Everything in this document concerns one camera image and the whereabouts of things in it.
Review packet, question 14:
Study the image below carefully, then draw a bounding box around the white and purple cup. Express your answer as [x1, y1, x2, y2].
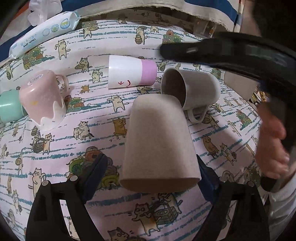
[108, 55, 158, 89]

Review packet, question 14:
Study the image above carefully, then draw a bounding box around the baby wipes pack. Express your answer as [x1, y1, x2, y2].
[9, 1, 81, 59]

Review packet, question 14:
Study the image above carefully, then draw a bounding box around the beige tumbler cup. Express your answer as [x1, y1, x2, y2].
[119, 94, 201, 193]

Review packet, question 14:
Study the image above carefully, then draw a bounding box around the person's right hand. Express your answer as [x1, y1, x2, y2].
[255, 103, 290, 179]

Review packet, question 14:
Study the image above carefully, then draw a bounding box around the pink cup white wavy rim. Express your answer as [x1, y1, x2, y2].
[19, 70, 69, 131]

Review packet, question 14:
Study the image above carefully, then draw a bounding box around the mint green cup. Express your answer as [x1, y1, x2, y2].
[0, 89, 28, 123]

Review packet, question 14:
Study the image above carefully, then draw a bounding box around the cat pattern bed sheet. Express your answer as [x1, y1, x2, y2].
[0, 11, 278, 241]

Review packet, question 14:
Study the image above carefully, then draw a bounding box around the striped hanging cloth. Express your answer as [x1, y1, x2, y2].
[1, 1, 244, 61]

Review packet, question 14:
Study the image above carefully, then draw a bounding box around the white ceramic mug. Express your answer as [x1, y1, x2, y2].
[161, 68, 221, 124]

